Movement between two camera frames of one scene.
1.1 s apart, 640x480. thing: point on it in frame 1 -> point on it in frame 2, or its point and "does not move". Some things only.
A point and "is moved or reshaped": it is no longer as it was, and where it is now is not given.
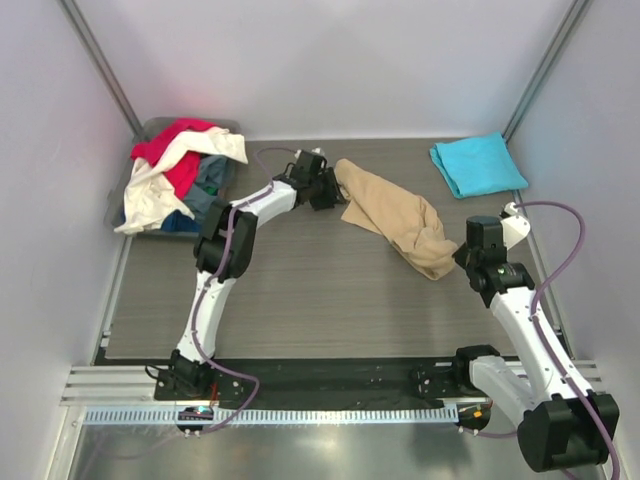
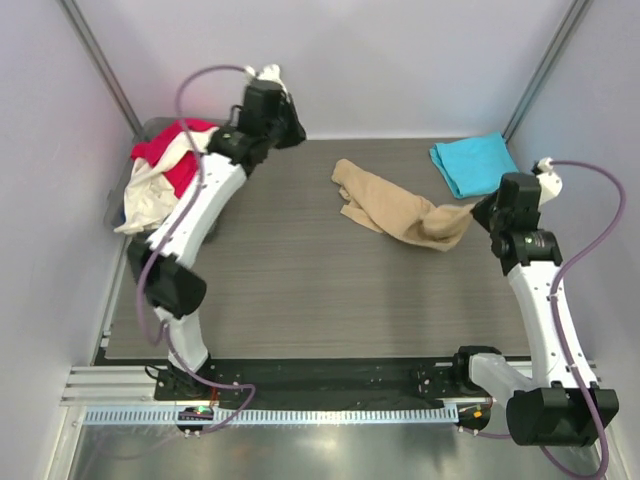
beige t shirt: [408, 221] is moved or reshaped
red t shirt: [181, 174] does not move
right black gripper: [460, 256] -> [480, 211]
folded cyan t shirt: [478, 165] does not move
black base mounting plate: [320, 382] does not move
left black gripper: [334, 195] -> [299, 134]
